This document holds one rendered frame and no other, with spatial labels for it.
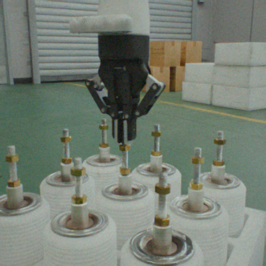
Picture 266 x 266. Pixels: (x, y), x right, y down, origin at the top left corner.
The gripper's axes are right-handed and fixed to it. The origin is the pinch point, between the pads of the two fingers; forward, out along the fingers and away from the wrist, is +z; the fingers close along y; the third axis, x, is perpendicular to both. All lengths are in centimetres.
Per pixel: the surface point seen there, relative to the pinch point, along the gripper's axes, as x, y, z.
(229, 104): -252, 42, 31
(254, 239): -8.0, -19.2, 17.2
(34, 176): -47, 68, 35
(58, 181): 1.9, 12.0, 9.9
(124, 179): 0.8, -0.6, 7.5
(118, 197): 2.8, -0.6, 9.9
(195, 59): -377, 116, -4
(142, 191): -0.9, -2.7, 9.8
